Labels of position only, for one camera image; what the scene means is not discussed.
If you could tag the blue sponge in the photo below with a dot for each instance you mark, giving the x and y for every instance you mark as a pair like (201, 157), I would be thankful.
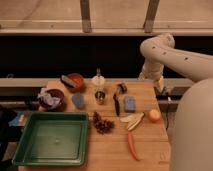
(129, 104)

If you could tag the small metal cup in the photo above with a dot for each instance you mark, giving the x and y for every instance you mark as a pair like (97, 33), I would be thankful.
(100, 97)

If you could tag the dark grape bunch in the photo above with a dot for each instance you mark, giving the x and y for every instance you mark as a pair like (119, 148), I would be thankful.
(102, 126)

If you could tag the orange red bowl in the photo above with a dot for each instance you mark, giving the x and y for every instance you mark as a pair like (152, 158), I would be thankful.
(78, 79)

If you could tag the small dark can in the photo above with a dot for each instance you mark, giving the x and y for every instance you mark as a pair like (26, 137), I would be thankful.
(122, 87)

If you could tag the peeled banana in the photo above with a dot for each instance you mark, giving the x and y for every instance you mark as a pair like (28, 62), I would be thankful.
(132, 120)

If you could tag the black handled knife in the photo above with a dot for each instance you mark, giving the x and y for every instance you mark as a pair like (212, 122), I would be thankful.
(116, 102)

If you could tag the black object at left edge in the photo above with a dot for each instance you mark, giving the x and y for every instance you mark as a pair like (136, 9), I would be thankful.
(8, 134)

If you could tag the lavender towel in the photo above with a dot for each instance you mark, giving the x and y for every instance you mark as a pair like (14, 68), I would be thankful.
(49, 98)

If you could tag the orange carrot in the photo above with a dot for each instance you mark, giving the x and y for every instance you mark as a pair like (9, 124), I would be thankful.
(131, 146)

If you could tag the grey block in bowl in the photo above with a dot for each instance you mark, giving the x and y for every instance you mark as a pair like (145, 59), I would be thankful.
(68, 81)

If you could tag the dark purple bowl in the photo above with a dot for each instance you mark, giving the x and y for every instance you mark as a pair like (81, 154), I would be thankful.
(61, 103)

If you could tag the blue heart-shaped object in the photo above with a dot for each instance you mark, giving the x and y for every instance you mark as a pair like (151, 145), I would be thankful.
(78, 100)

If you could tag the orange apple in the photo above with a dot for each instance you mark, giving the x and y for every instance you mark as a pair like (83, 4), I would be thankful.
(154, 115)

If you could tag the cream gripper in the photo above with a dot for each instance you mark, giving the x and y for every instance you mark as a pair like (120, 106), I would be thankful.
(159, 84)

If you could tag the green plastic tray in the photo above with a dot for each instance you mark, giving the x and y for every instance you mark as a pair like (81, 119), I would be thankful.
(53, 139)

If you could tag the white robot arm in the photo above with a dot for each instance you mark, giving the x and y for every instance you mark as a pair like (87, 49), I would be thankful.
(192, 145)

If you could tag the white round bottle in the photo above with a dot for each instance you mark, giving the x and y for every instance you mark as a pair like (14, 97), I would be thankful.
(98, 80)

